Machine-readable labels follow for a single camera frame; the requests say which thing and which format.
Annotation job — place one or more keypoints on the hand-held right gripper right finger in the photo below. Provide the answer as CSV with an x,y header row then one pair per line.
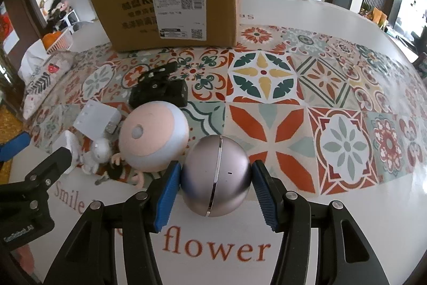
x,y
265,201

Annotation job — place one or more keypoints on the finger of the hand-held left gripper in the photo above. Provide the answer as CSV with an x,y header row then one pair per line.
x,y
13,144
50,166

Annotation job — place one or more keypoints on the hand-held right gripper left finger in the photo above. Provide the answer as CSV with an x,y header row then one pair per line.
x,y
166,198

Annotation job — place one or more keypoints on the silver metal ball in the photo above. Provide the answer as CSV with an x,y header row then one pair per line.
x,y
215,174

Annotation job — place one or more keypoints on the grey and pink sphere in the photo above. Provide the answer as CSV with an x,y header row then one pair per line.
x,y
155,138

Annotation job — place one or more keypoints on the white charger adapter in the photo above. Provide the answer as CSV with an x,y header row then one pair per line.
x,y
96,116

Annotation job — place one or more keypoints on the black rectangular device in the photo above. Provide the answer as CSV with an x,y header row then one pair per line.
x,y
160,93

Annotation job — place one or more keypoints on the black perforated bracket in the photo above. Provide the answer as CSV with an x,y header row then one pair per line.
x,y
156,71

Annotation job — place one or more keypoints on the printed white cloth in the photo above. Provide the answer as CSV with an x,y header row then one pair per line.
x,y
43,78

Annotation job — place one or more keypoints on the white slatted basket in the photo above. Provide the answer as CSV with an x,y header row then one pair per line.
x,y
61,43

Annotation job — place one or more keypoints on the orange fruit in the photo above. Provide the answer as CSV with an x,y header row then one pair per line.
x,y
51,38

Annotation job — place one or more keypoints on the red door poster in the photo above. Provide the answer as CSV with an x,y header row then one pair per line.
x,y
6,28

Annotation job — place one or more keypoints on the white shelf with toys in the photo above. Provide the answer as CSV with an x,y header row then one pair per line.
x,y
61,13

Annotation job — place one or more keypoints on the orange paper bag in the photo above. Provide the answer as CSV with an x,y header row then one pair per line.
x,y
379,17

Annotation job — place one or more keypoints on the white tv cabinet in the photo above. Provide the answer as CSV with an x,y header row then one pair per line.
x,y
405,31

